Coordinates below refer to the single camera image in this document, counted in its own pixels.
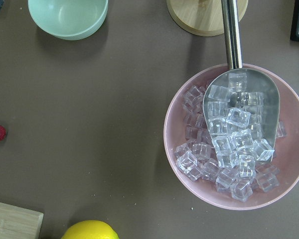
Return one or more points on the steel ice scoop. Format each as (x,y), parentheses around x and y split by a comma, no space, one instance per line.
(239,78)

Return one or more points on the wooden cup stand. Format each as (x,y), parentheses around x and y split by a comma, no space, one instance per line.
(199,17)

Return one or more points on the yellow lemon outer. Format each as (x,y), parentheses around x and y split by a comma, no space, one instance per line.
(90,229)

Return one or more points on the green bowl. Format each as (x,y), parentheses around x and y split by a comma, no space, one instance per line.
(69,19)

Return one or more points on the wooden cutting board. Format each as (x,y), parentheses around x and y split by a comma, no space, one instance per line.
(19,223)

